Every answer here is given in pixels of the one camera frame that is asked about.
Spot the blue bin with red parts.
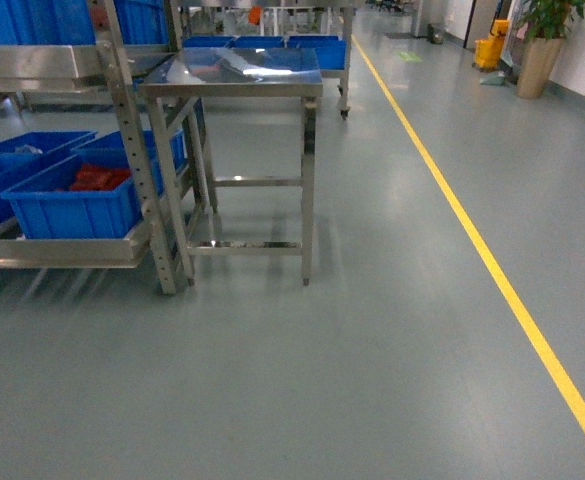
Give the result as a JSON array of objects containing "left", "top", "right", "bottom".
[{"left": 0, "top": 130, "right": 188, "bottom": 241}]

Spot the stainless steel shelf rack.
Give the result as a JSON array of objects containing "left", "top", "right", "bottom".
[{"left": 0, "top": 1, "right": 205, "bottom": 294}]

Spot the stainless steel side table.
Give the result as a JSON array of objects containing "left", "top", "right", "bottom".
[{"left": 139, "top": 47, "right": 323, "bottom": 283}]

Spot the yellow mop bucket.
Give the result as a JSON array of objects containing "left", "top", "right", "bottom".
[{"left": 473, "top": 19, "right": 509, "bottom": 71}]

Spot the tall tan planter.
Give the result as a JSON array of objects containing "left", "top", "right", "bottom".
[{"left": 516, "top": 38, "right": 565, "bottom": 100}]

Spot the green potted plant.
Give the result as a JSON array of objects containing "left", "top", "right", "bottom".
[{"left": 515, "top": 0, "right": 585, "bottom": 42}]

